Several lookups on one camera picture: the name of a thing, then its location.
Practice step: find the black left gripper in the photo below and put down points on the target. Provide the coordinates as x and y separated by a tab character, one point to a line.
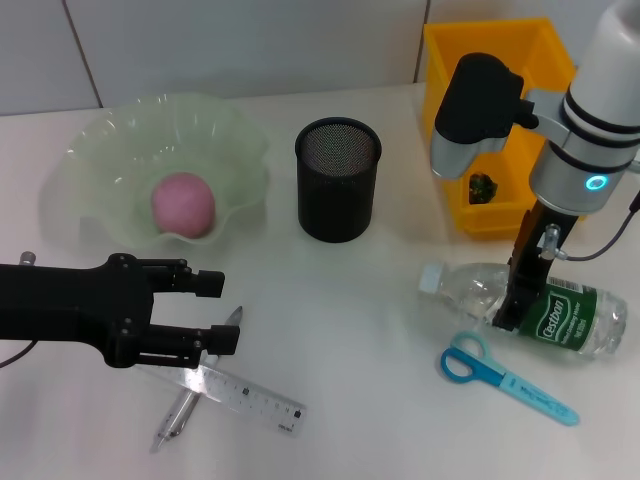
60	305

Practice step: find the blue safety scissors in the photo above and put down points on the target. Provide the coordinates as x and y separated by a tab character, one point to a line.
500	375

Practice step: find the black mesh pen cup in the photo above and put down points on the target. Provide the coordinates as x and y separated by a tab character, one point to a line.
335	195

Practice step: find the pink peach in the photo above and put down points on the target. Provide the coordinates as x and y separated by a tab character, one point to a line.
182	205

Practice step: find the transparent plastic ruler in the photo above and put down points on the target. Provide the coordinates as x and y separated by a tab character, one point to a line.
250	395

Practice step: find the grey pen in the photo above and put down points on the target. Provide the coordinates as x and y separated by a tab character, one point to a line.
175	417

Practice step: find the green plastic wrapper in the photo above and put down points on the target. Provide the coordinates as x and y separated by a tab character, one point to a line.
482	189

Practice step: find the yellow plastic storage bin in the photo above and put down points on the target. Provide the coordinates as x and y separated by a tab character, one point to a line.
445	75

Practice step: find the pale green wavy fruit plate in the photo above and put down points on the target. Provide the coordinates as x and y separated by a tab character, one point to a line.
110	150

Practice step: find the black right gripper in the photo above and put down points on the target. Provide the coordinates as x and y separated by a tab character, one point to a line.
537	240

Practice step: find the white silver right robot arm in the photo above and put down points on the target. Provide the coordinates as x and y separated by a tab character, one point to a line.
600	75

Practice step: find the clear water bottle green label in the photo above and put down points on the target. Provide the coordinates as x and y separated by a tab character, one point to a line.
570	320

